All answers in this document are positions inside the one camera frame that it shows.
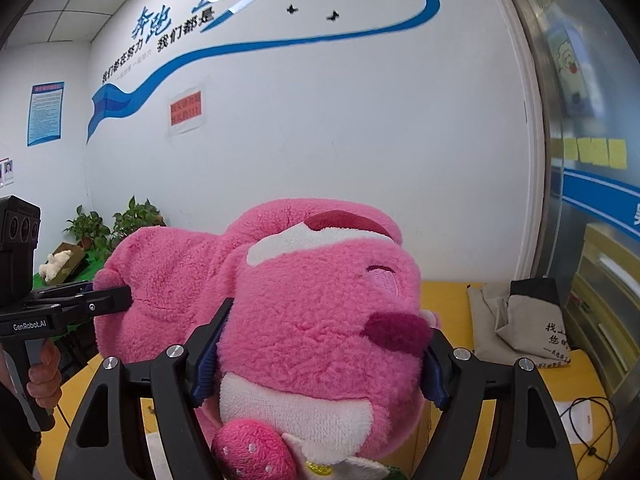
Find potted green plant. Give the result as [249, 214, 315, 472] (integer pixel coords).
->
[111, 196, 167, 247]
[65, 205, 112, 252]

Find person's left hand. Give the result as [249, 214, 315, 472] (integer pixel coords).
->
[25, 339, 63, 413]

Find small brown cardboard box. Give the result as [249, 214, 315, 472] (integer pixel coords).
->
[45, 241, 87, 281]

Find black cable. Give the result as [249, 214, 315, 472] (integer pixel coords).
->
[559, 396, 620, 462]

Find cartoon poster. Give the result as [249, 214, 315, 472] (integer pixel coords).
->
[546, 19, 602, 117]

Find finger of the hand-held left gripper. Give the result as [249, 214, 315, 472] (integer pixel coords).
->
[60, 286, 133, 318]
[32, 281, 96, 300]

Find beige canvas tote bag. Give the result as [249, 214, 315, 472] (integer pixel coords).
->
[467, 277, 577, 369]

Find small cream plush toy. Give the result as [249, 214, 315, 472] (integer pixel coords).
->
[39, 250, 72, 282]

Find pink plush bear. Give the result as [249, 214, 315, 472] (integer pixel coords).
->
[92, 199, 436, 480]

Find red wall notice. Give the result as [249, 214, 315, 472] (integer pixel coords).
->
[165, 81, 209, 137]

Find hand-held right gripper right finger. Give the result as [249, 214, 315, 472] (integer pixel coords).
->
[410, 327, 573, 480]

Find green mat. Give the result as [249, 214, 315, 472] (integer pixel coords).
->
[31, 252, 110, 292]

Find blue wall poster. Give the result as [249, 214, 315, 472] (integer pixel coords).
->
[27, 81, 66, 147]

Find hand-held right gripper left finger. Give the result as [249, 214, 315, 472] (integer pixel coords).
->
[54, 297, 236, 480]

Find blue ribbon wall decal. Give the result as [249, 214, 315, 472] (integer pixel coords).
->
[86, 0, 441, 146]

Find yellow frame shelf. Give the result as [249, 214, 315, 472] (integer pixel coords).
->
[570, 224, 640, 397]

